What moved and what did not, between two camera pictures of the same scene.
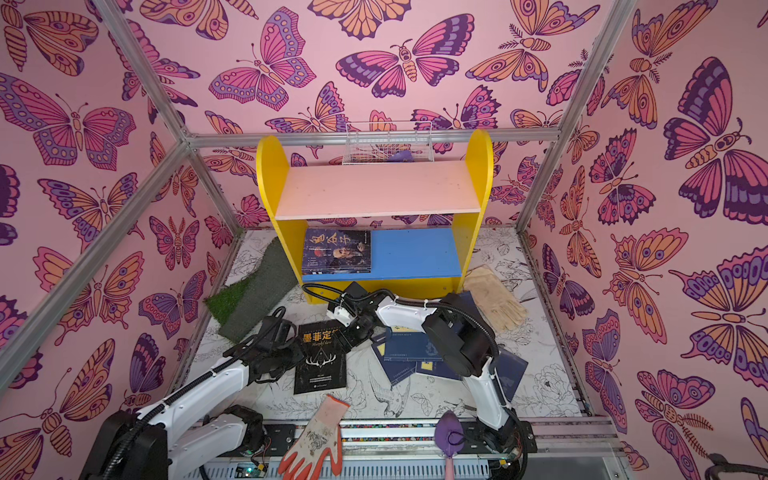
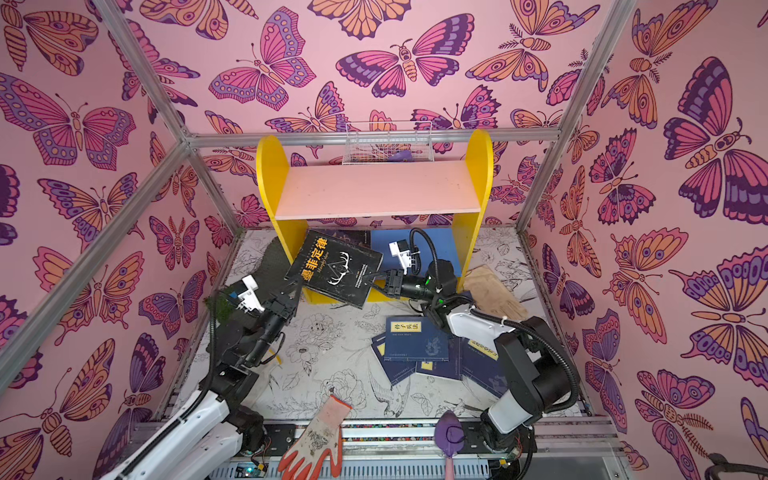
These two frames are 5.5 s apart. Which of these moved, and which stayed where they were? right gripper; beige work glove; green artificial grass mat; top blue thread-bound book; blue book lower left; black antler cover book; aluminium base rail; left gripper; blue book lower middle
Moved: left gripper; right gripper; black antler cover book
Stayed: aluminium base rail; blue book lower left; top blue thread-bound book; beige work glove; blue book lower middle; green artificial grass mat
